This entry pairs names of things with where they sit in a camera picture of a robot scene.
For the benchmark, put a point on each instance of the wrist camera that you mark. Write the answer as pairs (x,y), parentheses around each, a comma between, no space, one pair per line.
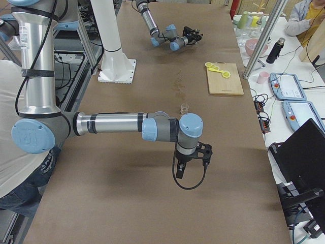
(188,32)
(204,153)

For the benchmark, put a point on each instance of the black thermos bottle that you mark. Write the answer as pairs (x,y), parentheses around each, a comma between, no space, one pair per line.
(274,54)

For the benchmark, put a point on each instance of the seated person grey jacket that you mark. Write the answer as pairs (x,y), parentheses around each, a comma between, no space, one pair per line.
(305,19)

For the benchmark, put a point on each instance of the black monitor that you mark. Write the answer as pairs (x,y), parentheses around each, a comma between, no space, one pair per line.
(300,158)

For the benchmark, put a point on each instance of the green tumbler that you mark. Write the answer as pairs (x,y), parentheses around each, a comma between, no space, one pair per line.
(243,20)

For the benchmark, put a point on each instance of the aluminium frame post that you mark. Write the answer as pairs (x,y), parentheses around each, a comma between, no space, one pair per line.
(270,24)

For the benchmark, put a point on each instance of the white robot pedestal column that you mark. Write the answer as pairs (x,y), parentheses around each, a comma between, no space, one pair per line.
(115,66)

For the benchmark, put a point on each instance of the clear glass cup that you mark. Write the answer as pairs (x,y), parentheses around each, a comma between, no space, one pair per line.
(184,109)

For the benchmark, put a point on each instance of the yellow plastic knife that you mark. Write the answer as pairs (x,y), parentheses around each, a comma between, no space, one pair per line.
(218,71)

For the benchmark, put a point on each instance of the teach pendant tablet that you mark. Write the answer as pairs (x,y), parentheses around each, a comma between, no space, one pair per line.
(286,86)
(298,112)

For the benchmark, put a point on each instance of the lemon slice on knife end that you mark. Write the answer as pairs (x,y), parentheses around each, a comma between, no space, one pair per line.
(226,74)

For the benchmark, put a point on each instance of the bamboo cutting board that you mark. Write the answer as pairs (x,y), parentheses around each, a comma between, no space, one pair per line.
(219,85)

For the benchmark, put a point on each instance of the pink plastic cup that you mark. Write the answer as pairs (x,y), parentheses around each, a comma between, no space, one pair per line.
(263,77)

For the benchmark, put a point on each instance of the lower teach pendant tablet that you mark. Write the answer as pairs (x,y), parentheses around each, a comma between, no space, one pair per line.
(298,112)

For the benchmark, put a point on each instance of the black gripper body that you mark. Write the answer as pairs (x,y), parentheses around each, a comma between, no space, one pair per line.
(191,39)
(183,158)

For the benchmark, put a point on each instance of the wooden mug tree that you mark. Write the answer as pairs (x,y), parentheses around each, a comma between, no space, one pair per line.
(261,6)

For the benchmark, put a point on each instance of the upper teach pendant tablet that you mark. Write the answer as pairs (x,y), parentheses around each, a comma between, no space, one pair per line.
(286,86)

